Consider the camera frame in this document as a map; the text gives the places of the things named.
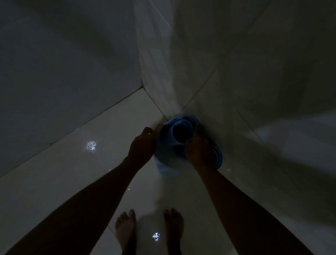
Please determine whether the person's left hand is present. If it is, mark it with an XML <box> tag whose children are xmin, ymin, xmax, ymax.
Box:
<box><xmin>127</xmin><ymin>123</ymin><xmax>164</xmax><ymax>165</ymax></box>

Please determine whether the person's left foot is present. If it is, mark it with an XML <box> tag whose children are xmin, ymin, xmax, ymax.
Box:
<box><xmin>114</xmin><ymin>209</ymin><xmax>137</xmax><ymax>255</ymax></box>

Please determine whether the person's left forearm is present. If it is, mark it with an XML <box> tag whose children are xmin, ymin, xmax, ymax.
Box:
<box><xmin>5</xmin><ymin>157</ymin><xmax>143</xmax><ymax>255</ymax></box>

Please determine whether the person's right forearm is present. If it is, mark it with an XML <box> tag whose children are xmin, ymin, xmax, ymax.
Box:
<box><xmin>193</xmin><ymin>164</ymin><xmax>314</xmax><ymax>255</ymax></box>

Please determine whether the person's foot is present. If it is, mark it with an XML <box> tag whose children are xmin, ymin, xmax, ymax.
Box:
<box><xmin>163</xmin><ymin>208</ymin><xmax>185</xmax><ymax>255</ymax></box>
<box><xmin>114</xmin><ymin>209</ymin><xmax>137</xmax><ymax>255</ymax></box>

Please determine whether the person's right hand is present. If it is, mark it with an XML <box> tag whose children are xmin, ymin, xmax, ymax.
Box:
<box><xmin>183</xmin><ymin>124</ymin><xmax>216</xmax><ymax>170</ymax></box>

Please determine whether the person's right foot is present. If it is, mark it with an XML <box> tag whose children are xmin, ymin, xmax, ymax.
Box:
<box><xmin>163</xmin><ymin>208</ymin><xmax>185</xmax><ymax>255</ymax></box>

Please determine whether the blue plastic bucket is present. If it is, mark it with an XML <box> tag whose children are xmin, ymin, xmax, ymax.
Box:
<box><xmin>153</xmin><ymin>115</ymin><xmax>223</xmax><ymax>176</ymax></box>

